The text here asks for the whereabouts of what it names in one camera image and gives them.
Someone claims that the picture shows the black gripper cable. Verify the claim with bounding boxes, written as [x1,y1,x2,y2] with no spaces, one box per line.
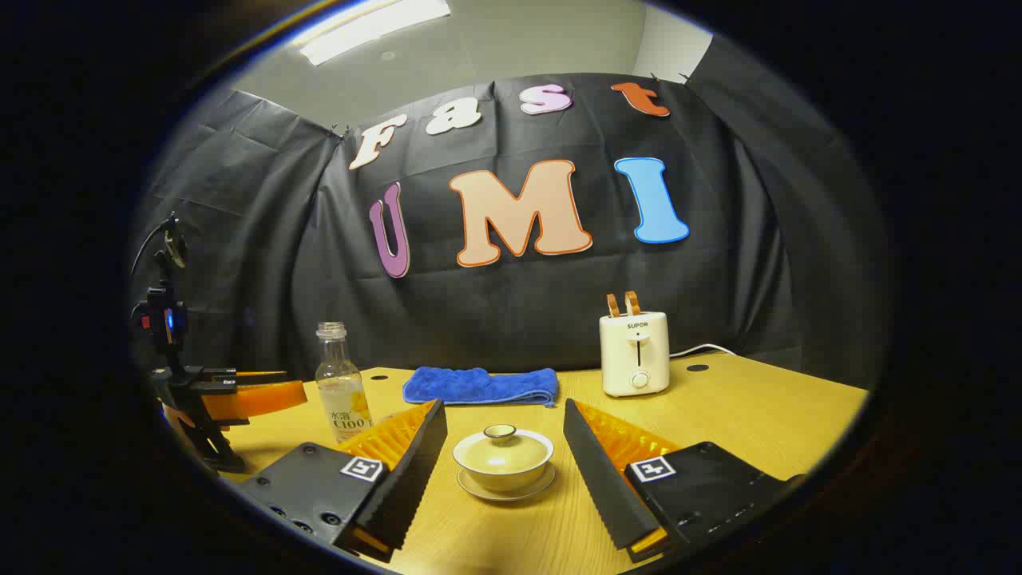
[131,214,178,276]

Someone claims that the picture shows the cream toaster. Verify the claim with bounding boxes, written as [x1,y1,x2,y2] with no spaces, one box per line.
[600,311,671,398]

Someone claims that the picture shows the beige teacup lid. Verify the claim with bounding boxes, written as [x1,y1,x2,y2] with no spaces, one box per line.
[463,424,545,472]

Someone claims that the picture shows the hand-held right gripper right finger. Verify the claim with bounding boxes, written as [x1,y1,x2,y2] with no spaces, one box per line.
[562,398,807,564]

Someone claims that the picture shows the clear water bottle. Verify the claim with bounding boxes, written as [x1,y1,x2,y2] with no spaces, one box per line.
[315,322,374,443]

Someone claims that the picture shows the ceiling light panel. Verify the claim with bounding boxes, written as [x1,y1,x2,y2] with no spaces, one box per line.
[291,0,452,66]

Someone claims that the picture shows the black backdrop cloth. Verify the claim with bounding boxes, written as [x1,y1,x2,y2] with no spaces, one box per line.
[132,36,887,386]

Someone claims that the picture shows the blue towel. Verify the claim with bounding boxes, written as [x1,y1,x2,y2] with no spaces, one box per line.
[402,367,560,408]

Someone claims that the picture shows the white teacup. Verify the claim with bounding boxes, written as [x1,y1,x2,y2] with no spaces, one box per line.
[453,429,555,493]

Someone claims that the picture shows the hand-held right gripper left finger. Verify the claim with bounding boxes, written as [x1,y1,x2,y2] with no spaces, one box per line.
[238,398,450,564]

